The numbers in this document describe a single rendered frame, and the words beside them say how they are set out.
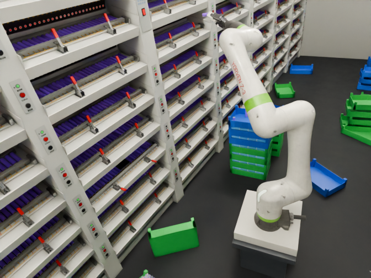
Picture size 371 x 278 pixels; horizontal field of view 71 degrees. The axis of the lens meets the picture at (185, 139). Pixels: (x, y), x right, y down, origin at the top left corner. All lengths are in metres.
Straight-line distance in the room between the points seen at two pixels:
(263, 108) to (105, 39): 0.76
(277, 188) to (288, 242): 0.29
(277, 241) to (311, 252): 0.44
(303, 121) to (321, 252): 0.96
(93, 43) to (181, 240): 1.23
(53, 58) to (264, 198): 1.09
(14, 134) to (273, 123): 0.99
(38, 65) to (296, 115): 1.02
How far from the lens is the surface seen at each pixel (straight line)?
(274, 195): 1.34
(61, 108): 1.19
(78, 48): 1.21
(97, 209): 1.49
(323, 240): 1.96
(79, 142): 1.29
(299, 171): 1.35
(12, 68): 1.09
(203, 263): 1.79
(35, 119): 1.14
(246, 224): 1.52
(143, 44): 1.46
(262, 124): 1.11
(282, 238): 1.50
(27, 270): 1.44
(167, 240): 1.74
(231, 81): 2.57
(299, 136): 1.25
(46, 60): 1.15
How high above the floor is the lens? 1.55
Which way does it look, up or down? 34 degrees down
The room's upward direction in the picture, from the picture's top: 9 degrees counter-clockwise
